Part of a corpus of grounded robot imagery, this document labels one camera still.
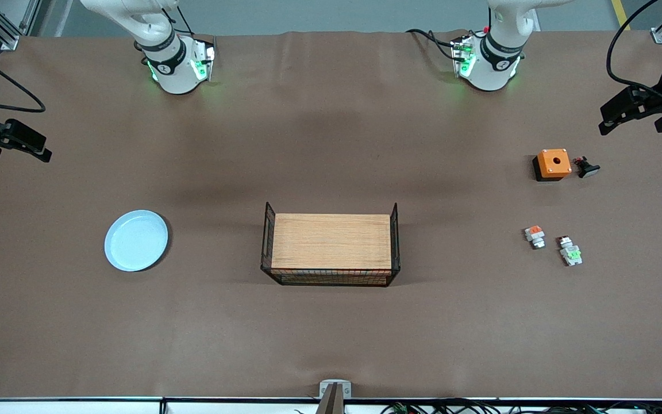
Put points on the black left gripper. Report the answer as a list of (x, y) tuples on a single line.
[(654, 98)]

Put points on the light blue round plate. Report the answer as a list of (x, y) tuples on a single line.
[(135, 240)]

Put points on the red push button green block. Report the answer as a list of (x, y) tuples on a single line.
[(570, 253)]

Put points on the arm base connector panel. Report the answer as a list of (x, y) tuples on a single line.
[(463, 57), (201, 60)]

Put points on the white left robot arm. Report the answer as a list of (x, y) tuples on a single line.
[(495, 69)]

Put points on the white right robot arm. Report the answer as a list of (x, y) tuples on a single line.
[(173, 72)]

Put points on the black push button actuator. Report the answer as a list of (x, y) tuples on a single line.
[(587, 168)]

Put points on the brown table cover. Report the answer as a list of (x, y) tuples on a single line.
[(193, 333)]

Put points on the wooden board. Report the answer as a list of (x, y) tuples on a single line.
[(331, 241)]

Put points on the orange button enclosure box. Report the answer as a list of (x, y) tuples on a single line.
[(553, 163)]

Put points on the push button switch orange block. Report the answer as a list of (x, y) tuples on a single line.
[(535, 236)]

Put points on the white table edge rail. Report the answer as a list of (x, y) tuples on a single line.
[(78, 404)]

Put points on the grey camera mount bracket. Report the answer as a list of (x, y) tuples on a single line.
[(335, 391)]

